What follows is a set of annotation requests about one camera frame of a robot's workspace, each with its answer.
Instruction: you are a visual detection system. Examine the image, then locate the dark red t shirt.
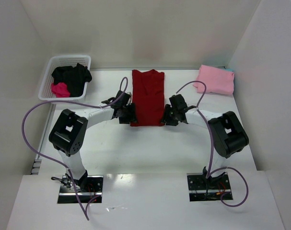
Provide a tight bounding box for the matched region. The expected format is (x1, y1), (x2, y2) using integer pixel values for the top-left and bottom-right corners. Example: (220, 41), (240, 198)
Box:
(130, 69), (165, 127)

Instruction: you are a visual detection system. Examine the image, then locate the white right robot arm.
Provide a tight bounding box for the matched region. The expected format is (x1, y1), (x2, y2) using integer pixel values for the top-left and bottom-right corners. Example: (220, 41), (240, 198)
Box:
(161, 94), (249, 180)

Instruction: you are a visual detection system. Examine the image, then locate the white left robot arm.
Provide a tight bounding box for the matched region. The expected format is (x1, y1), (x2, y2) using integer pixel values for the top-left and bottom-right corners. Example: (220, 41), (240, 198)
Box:
(49, 91), (137, 189)

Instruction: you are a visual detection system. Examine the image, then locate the folded pink t shirt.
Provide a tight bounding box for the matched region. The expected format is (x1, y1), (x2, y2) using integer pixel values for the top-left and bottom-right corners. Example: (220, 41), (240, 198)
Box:
(193, 65), (234, 95)

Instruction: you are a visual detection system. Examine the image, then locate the black t shirt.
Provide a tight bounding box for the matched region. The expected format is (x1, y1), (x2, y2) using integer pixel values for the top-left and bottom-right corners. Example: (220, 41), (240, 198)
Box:
(52, 64), (92, 97)

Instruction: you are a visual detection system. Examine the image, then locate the magenta t shirt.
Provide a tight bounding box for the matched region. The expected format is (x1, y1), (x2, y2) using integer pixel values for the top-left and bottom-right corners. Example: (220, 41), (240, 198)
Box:
(51, 82), (70, 98)

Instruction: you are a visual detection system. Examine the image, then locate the white plastic basket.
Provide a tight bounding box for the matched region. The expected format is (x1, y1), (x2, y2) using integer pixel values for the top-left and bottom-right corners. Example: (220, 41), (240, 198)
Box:
(38, 55), (91, 103)

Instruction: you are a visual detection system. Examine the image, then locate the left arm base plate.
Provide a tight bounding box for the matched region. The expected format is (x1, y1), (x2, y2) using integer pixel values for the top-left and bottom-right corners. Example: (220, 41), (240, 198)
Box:
(51, 175), (104, 204)

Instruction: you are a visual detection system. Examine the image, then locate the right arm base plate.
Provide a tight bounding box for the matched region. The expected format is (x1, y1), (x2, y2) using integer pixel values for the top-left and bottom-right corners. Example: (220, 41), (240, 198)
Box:
(187, 172), (233, 202)

